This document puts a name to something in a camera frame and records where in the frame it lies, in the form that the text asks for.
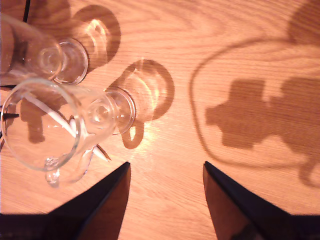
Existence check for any white pen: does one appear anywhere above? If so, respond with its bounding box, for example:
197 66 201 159
23 93 112 162

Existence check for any small clear glass handled cup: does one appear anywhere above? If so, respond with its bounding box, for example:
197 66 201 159
0 77 137 187
0 12 90 86

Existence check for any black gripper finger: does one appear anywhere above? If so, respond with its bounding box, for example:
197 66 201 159
48 161 131 240
202 161 292 240

